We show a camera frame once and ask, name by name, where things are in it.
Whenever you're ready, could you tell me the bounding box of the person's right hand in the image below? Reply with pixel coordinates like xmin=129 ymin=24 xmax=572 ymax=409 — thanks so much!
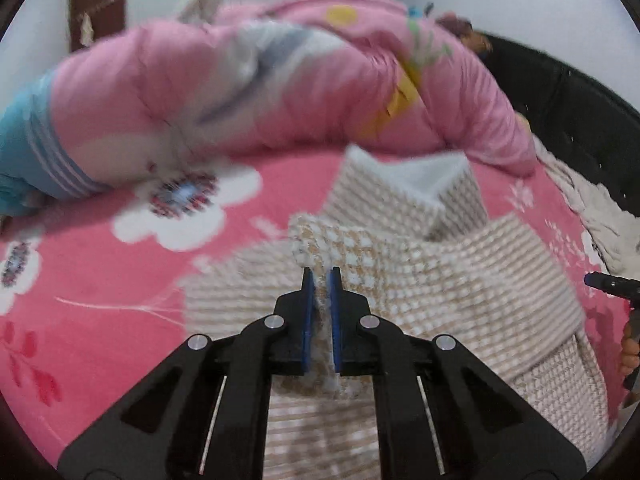
xmin=620 ymin=317 xmax=640 ymax=378

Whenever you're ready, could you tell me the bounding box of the beige white checkered blanket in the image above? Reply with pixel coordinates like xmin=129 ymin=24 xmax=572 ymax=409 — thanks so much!
xmin=182 ymin=145 xmax=613 ymax=480

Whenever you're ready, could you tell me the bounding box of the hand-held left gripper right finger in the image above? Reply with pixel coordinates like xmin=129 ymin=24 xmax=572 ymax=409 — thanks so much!
xmin=328 ymin=266 xmax=588 ymax=480

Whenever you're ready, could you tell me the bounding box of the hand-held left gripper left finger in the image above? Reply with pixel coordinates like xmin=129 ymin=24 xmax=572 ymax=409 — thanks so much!
xmin=56 ymin=266 xmax=318 ymax=480

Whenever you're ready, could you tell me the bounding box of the cream fuzzy cloth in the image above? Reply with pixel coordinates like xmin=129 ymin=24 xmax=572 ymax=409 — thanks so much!
xmin=530 ymin=132 xmax=640 ymax=273

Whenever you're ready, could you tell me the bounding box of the black padded headboard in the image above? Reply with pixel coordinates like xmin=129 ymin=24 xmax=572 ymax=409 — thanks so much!
xmin=470 ymin=30 xmax=640 ymax=216

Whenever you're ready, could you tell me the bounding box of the pink printed quilt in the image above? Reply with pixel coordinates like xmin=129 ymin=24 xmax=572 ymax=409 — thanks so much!
xmin=0 ymin=0 xmax=541 ymax=216

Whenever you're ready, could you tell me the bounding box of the pink floral bed sheet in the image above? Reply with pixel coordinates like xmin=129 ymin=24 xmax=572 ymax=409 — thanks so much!
xmin=0 ymin=150 xmax=631 ymax=461

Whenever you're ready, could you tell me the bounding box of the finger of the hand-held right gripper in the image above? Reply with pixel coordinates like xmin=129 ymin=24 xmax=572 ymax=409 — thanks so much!
xmin=584 ymin=271 xmax=640 ymax=301

